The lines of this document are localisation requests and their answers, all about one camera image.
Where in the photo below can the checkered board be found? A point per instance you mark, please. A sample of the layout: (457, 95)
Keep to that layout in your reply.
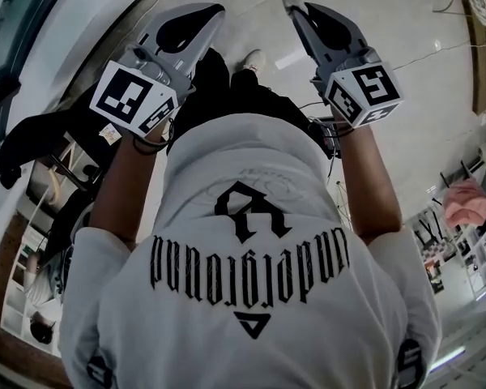
(436, 249)

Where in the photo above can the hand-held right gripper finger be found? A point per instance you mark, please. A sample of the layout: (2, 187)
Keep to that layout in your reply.
(354, 32)
(314, 49)

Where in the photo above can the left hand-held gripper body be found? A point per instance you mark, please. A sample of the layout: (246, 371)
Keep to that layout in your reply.
(121, 95)

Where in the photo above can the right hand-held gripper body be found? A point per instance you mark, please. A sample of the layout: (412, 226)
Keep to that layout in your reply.
(378, 83)

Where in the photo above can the black trousers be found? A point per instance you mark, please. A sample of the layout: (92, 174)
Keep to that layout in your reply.
(210, 95)

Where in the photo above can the black mesh office chair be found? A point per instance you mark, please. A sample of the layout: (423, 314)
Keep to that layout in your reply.
(44, 128)

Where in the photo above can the white printed t-shirt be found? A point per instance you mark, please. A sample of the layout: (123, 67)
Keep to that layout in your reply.
(247, 318)

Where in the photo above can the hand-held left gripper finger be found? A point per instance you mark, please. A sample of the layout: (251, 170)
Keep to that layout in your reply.
(202, 49)
(156, 22)

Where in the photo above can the person's right forearm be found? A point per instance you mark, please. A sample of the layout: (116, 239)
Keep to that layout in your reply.
(368, 185)

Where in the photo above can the colourful printed card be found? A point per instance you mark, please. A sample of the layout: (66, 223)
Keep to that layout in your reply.
(108, 134)

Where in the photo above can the long wooden board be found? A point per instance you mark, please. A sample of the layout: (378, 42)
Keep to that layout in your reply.
(484, 75)

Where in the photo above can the black waist-worn device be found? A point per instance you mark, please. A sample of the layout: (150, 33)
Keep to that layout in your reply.
(326, 134)

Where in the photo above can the white shoe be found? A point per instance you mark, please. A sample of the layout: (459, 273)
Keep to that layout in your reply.
(253, 61)

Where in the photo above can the person's left forearm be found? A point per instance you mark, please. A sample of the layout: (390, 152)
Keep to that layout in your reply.
(117, 185)

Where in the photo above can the black wrist band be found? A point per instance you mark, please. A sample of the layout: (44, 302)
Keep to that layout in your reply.
(141, 146)

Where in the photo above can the pink cloth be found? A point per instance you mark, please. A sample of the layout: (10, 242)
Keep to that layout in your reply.
(467, 205)

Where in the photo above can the white cube shelf unit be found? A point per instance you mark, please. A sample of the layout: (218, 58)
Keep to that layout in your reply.
(14, 318)

